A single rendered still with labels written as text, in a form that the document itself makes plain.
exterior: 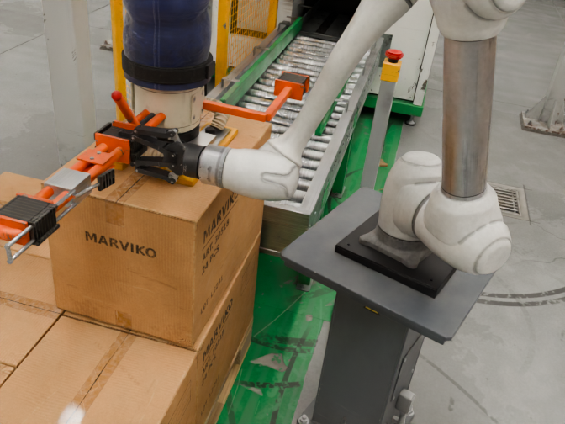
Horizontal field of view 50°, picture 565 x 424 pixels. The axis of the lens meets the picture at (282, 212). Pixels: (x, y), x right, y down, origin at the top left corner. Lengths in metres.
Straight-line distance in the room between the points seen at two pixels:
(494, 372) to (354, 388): 0.79
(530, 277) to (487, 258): 1.75
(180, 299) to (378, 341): 0.61
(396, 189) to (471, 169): 0.28
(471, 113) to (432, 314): 0.53
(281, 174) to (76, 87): 1.97
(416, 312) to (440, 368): 0.99
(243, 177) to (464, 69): 0.49
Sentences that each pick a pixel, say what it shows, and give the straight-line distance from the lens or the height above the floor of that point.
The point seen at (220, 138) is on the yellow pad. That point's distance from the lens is 1.70.
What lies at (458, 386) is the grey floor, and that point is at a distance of 2.48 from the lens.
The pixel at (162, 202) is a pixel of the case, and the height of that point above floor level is 0.96.
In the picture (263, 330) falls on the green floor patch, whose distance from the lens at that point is 2.49.
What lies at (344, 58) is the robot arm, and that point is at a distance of 1.30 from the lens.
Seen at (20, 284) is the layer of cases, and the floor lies 0.54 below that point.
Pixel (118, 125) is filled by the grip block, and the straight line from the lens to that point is 1.46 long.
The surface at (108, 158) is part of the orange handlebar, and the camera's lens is 1.33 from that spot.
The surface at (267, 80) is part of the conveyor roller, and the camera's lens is 3.35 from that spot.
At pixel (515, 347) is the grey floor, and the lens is 2.75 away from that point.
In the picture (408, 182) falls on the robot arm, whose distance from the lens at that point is 1.56.
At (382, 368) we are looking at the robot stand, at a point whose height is 0.41.
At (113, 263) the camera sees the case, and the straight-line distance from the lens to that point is 1.56.
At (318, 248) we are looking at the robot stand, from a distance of 1.68.
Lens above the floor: 1.73
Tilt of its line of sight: 33 degrees down
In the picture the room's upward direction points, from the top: 7 degrees clockwise
